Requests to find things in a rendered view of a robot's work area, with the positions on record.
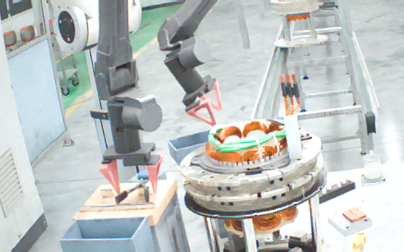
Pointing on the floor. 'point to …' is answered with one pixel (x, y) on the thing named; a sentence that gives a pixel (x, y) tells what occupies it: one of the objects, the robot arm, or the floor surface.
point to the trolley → (67, 73)
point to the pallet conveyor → (358, 85)
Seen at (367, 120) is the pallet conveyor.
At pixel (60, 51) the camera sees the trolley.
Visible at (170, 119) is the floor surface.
